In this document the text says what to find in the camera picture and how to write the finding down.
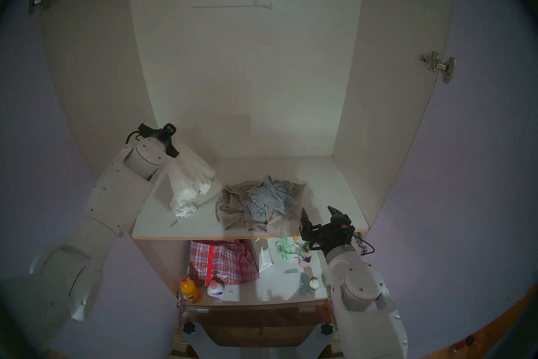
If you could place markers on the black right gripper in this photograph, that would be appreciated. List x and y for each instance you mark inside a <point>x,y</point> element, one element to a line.
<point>334,232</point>

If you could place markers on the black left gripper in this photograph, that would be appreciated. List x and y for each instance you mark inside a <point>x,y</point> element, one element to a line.
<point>162,134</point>

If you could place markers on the white top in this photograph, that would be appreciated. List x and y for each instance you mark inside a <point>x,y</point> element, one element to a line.
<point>189,177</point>

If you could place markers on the grey-blue top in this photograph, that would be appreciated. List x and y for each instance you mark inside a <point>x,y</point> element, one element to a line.
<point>265,200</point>

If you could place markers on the beige hooded top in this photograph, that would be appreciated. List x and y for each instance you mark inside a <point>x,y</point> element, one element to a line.
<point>233,206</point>

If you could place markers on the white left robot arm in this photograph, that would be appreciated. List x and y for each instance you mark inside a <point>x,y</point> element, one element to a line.
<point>109,202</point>

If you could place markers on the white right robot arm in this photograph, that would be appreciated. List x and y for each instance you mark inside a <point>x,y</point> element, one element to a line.
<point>361,286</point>

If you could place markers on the green white patterned cloth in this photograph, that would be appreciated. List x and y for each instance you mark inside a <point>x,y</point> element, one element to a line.
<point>286,248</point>

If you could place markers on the metal door hinge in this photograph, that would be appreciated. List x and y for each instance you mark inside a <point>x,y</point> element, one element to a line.
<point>40,1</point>
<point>359,242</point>
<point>439,66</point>

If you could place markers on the pink cup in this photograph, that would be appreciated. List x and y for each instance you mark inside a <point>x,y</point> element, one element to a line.
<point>304,261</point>

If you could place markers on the grey translucent packet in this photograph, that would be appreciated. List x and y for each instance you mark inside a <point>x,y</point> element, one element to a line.
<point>304,284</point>

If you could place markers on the white paper bag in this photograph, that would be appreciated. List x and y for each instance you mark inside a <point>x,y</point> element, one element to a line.
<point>265,260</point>

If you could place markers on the cream wardrobe cabinet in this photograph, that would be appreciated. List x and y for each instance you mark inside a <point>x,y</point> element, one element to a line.
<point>252,89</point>

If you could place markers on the red plaid bag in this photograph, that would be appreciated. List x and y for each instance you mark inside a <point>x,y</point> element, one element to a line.
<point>222,261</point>

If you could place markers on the black stand knob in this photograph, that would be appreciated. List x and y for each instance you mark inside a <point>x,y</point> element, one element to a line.
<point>189,328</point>
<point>327,329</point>

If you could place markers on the lavender wardrobe door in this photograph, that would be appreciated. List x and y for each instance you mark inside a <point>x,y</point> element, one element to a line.
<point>462,215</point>
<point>42,110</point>

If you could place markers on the brown wooden drawer front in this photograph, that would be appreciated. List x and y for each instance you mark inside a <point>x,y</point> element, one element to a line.
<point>256,322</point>

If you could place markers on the white bottle pink cap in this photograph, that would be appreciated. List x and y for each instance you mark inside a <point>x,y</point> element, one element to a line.
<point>215,290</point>

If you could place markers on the orange bottle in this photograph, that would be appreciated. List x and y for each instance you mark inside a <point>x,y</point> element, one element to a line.
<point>190,291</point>

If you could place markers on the small metal cupboard hinge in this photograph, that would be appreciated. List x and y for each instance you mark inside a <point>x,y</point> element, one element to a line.
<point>179,301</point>

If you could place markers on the small black door knob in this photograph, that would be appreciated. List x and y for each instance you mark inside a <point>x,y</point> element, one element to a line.
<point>470,340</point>

